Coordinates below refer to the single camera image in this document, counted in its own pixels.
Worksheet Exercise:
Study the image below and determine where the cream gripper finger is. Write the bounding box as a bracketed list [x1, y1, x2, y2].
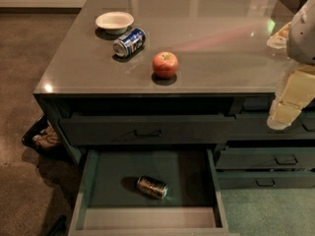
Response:
[269, 64, 315, 125]

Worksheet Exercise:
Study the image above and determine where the orange soda can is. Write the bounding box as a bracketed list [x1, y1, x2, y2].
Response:
[137, 176, 168, 200]

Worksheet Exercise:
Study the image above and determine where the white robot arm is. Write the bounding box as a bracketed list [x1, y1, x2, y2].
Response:
[267, 0, 315, 130]

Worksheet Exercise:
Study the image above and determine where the top right drawer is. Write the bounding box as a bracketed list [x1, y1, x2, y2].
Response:
[228, 112, 315, 141]

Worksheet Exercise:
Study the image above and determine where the right middle drawer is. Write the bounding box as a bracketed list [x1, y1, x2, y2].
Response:
[216, 147, 315, 170]

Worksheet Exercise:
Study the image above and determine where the right bottom drawer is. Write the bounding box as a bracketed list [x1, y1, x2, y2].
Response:
[217, 171, 315, 189]

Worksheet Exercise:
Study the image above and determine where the closed top left drawer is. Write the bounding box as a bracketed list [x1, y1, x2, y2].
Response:
[59, 115, 235, 146]

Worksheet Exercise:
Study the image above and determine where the grey cabinet counter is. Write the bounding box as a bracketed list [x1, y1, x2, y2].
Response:
[32, 0, 315, 192]

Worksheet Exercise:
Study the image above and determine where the blue soda can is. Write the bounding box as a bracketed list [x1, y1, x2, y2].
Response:
[113, 28, 146, 58]

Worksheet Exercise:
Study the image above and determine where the open middle drawer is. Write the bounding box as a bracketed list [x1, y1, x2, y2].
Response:
[69, 149, 229, 236]

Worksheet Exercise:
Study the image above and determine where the red apple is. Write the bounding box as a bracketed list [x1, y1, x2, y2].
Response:
[152, 52, 178, 79]

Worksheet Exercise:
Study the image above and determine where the white paper bowl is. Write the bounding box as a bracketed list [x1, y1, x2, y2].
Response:
[95, 12, 134, 34]

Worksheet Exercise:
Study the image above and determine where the black bag on floor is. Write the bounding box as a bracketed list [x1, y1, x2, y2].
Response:
[22, 114, 61, 152]

